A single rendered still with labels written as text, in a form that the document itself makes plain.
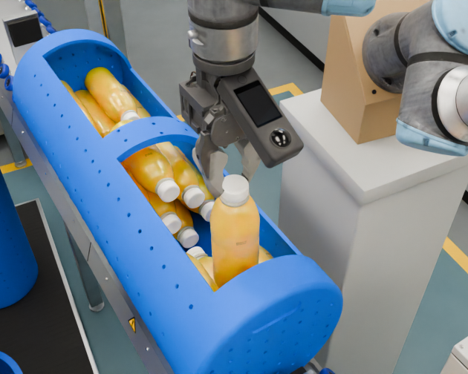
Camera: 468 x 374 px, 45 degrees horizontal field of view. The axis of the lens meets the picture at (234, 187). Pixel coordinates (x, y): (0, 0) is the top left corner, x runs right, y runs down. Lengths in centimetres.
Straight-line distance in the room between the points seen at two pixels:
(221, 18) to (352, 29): 56
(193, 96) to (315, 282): 33
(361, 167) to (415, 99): 24
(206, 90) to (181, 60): 292
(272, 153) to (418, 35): 44
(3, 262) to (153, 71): 181
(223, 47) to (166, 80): 283
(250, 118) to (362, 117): 53
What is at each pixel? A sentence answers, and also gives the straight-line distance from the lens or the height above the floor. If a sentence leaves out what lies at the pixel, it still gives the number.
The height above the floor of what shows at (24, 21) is 107.
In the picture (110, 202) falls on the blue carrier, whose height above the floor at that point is 119.
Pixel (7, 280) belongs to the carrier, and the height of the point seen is 28.
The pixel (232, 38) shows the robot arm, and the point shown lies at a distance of 61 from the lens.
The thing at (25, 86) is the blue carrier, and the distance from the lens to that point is 136.
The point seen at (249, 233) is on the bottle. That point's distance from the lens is 79.
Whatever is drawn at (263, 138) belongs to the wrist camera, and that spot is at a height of 149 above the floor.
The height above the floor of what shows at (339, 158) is 115.
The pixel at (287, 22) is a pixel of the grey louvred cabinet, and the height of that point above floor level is 16.
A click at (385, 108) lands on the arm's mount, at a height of 123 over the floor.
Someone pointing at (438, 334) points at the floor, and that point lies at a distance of 234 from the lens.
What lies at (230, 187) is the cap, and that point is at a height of 136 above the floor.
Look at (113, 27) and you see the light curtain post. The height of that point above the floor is 90.
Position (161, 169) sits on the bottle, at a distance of 105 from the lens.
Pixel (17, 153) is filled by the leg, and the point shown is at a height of 9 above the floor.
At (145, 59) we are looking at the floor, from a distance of 365.
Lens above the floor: 189
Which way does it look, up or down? 44 degrees down
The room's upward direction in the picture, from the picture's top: straight up
